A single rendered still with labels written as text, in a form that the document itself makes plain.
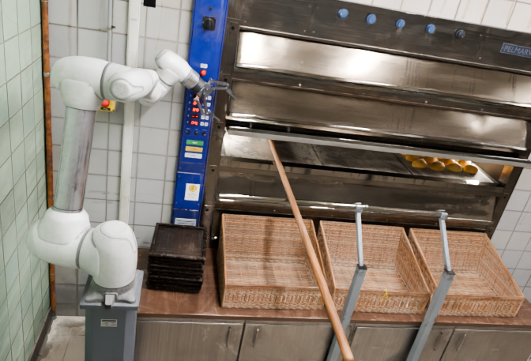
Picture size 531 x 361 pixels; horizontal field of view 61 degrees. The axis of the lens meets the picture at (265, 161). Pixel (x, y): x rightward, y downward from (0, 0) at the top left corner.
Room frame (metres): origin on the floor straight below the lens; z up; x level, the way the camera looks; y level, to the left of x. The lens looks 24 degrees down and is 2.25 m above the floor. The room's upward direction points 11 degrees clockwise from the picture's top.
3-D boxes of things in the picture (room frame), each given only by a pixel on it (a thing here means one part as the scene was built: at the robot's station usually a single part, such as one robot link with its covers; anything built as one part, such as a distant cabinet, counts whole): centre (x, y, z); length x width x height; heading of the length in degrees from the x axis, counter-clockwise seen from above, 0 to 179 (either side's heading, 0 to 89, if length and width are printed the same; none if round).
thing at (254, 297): (2.08, -0.13, 0.72); 0.56 x 0.49 x 0.28; 103
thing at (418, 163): (3.02, -1.10, 1.21); 0.61 x 0.48 x 0.06; 12
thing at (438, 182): (2.49, -0.62, 1.16); 1.80 x 0.06 x 0.04; 102
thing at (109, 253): (1.34, 0.49, 1.17); 0.18 x 0.16 x 0.22; 89
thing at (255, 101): (2.47, -0.63, 1.54); 1.79 x 0.11 x 0.19; 102
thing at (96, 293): (1.33, 0.48, 1.03); 0.22 x 0.18 x 0.06; 13
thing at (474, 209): (2.47, -0.63, 1.02); 1.79 x 0.11 x 0.19; 102
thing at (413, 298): (2.21, -0.71, 0.72); 0.56 x 0.49 x 0.28; 102
